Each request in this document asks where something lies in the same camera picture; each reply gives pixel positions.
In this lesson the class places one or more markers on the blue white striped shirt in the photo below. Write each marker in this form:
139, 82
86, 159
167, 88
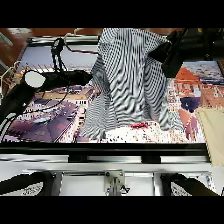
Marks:
130, 83

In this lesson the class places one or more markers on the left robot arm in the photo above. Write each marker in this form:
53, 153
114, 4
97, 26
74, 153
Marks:
63, 78

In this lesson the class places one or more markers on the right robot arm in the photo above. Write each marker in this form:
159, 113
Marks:
196, 43

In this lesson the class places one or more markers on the beige garment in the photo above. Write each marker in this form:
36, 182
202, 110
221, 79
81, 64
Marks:
215, 133

